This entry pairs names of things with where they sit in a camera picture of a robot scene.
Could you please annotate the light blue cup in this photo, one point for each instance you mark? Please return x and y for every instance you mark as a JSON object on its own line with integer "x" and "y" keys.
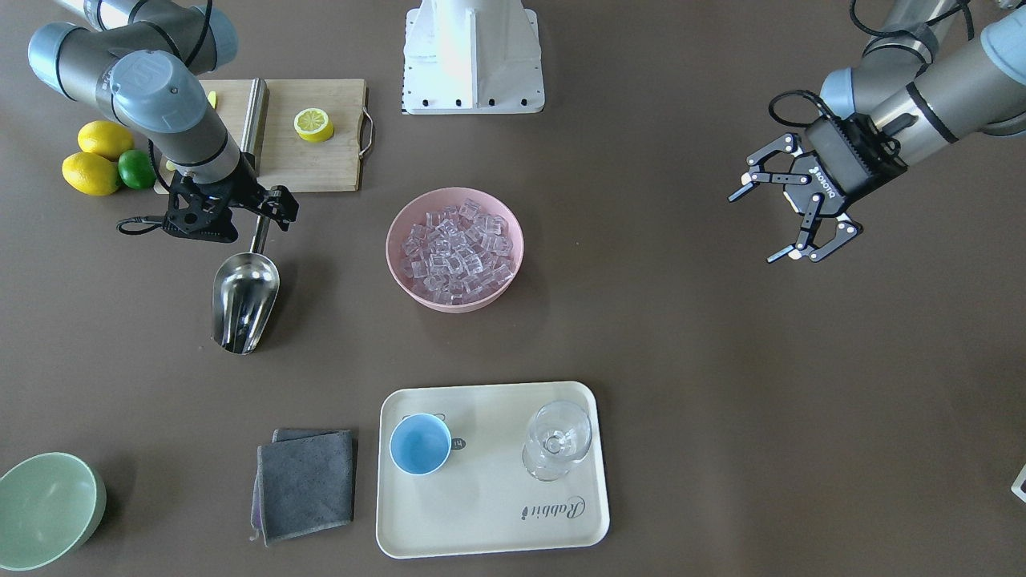
{"x": 420, "y": 444}

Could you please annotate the cream serving tray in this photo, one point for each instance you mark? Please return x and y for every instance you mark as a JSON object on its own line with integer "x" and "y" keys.
{"x": 483, "y": 500}

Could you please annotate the pink bowl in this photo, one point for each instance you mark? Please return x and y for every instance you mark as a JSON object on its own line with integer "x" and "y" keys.
{"x": 440, "y": 198}

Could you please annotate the clear wine glass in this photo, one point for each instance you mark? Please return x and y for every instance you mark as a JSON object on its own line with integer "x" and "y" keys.
{"x": 558, "y": 439}

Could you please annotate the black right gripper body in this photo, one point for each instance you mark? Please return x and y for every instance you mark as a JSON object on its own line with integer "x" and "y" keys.
{"x": 240, "y": 192}

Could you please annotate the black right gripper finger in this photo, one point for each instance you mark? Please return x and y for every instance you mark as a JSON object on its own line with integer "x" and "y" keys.
{"x": 280, "y": 205}

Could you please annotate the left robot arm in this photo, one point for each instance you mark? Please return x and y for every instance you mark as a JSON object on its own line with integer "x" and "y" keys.
{"x": 926, "y": 79}

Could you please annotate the metal ice scoop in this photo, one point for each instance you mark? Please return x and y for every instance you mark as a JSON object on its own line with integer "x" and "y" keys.
{"x": 243, "y": 295}

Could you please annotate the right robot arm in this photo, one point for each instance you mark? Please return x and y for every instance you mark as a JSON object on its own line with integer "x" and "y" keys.
{"x": 139, "y": 64}

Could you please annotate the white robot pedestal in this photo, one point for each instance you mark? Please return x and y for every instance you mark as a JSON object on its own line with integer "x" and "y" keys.
{"x": 472, "y": 58}

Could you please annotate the green lime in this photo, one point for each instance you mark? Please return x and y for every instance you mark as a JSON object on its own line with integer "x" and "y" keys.
{"x": 135, "y": 170}

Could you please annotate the green bowl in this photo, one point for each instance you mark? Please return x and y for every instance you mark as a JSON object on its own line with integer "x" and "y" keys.
{"x": 50, "y": 505}

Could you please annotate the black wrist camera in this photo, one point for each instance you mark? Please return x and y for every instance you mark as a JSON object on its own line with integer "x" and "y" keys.
{"x": 178, "y": 224}

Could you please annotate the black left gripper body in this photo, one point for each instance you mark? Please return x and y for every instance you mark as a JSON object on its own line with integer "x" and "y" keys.
{"x": 838, "y": 188}

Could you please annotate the grey folded cloth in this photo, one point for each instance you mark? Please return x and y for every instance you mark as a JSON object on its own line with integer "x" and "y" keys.
{"x": 305, "y": 483}

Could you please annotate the clear ice cubes pile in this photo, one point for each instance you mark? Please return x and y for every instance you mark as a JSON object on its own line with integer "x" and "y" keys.
{"x": 456, "y": 255}

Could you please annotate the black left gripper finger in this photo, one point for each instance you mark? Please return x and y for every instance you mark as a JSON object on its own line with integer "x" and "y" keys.
{"x": 805, "y": 246}
{"x": 798, "y": 174}

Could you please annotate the yellow lemon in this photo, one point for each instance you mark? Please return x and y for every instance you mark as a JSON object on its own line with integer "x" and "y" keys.
{"x": 91, "y": 174}
{"x": 106, "y": 139}

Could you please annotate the half lemon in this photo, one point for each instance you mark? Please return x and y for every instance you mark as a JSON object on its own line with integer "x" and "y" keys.
{"x": 313, "y": 125}

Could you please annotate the steel muddler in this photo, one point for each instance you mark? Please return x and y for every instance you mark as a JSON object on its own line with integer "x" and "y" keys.
{"x": 253, "y": 122}

